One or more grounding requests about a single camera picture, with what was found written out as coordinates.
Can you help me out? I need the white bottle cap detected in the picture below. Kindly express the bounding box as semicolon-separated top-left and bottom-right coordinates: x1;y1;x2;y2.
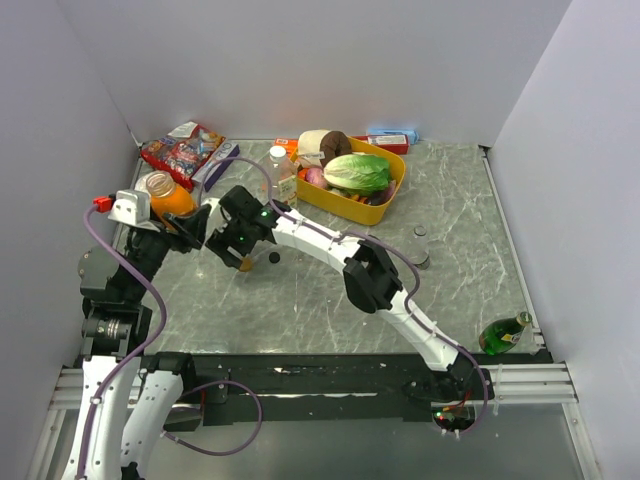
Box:
269;145;287;161

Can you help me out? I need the red snack bag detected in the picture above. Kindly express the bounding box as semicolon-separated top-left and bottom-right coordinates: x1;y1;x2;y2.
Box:
141;121;226;192

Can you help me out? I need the green glass bottle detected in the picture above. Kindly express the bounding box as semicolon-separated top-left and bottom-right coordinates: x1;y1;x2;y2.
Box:
479;312;533;355

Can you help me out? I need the orange packet box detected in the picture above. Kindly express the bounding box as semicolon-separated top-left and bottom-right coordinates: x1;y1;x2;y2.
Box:
273;138;298;157

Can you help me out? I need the toilet paper roll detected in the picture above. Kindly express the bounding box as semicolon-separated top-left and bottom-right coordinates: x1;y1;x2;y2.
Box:
134;172;152;193

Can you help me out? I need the brown bottle cap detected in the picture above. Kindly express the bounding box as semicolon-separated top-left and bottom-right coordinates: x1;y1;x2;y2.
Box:
238;256;253;272

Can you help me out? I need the small orange juice bottle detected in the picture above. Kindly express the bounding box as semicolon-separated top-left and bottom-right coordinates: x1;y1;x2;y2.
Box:
146;171;197;230

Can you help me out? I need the purple silver box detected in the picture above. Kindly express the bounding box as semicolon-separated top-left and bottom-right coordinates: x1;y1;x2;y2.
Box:
191;141;240;192

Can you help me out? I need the blue red box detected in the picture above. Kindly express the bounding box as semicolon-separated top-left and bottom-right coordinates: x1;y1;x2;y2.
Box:
356;128;420;155

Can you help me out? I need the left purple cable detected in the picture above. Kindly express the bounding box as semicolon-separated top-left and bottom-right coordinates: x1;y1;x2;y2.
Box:
74;202;169;480

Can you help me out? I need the green toy lettuce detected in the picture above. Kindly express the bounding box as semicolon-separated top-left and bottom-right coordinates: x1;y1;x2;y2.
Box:
323;154;392;196

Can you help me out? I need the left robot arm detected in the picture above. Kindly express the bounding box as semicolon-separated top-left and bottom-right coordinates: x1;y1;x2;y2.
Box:
63;204;212;479

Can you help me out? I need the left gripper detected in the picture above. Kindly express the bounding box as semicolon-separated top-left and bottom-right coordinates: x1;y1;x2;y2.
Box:
124;196;210;302

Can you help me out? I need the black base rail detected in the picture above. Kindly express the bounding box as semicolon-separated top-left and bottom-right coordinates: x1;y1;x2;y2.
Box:
112;352;501;426

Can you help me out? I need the yellow plastic basket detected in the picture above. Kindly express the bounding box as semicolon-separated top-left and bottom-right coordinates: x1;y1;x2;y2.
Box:
297;137;406;226

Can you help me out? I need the purple toy onion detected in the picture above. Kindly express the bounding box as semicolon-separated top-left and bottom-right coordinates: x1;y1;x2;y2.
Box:
305;167;328;190

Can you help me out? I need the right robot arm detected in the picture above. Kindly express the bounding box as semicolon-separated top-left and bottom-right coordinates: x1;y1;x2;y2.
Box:
201;185;493;403

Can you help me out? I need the brown plush toy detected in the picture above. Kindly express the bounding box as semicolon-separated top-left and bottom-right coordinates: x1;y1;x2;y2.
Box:
297;129;353;168

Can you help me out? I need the large clear plastic bottle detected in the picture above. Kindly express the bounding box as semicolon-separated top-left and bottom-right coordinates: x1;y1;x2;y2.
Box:
266;152;298;208

